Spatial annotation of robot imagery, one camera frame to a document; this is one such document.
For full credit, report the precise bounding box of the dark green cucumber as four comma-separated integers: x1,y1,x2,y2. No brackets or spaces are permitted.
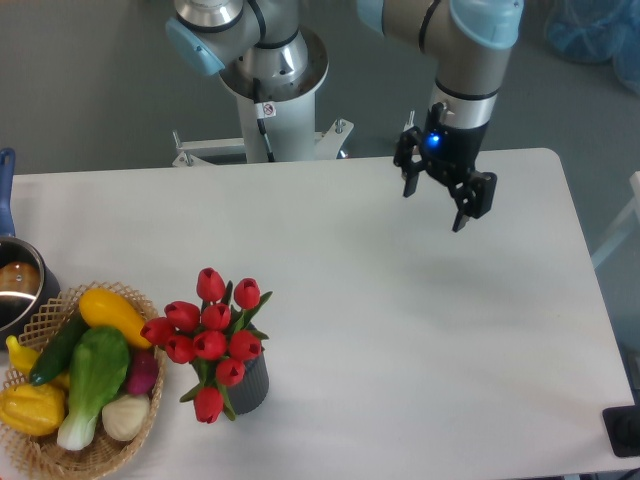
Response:
28,311,89,386

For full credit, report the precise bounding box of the dark grey ribbed vase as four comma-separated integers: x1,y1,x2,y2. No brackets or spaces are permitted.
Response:
228,324,269,415

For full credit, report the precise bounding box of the blue plastic bag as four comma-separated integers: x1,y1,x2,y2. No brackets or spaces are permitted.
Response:
544,1,639,94

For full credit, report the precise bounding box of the small yellow gourd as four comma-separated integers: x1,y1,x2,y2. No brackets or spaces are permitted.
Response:
5,335,70,391

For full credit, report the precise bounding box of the white garlic bulb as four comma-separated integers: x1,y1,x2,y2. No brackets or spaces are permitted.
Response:
102,395,150,442

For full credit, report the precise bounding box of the green bok choy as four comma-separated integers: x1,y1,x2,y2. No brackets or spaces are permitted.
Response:
57,327,130,451

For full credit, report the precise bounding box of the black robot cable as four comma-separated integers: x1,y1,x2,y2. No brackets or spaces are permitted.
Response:
252,78,277,164

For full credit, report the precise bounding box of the blue handled saucepan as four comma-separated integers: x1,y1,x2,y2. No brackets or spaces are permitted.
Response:
1,148,61,350

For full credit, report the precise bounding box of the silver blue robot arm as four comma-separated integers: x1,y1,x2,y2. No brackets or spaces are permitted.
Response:
165,1,523,229

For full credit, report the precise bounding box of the red tulip bouquet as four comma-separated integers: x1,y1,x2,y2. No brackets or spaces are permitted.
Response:
141,267,272,424

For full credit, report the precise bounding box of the woven wicker basket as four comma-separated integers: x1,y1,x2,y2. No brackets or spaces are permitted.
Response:
1,282,167,479

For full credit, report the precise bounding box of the orange yellow pumpkin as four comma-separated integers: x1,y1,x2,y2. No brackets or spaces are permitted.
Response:
1,384,66,437

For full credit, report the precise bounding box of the purple red radish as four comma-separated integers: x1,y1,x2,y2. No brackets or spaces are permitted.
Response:
125,351,159,395

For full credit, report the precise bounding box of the white metal table frame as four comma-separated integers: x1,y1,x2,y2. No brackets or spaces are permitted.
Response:
172,118,354,167

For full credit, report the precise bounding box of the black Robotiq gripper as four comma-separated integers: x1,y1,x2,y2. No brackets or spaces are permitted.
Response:
393,102,497,232

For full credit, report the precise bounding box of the black device at edge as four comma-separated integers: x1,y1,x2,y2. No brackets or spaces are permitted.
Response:
602,405,639,458

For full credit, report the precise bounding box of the yellow squash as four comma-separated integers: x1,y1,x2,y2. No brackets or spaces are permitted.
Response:
78,288,152,350

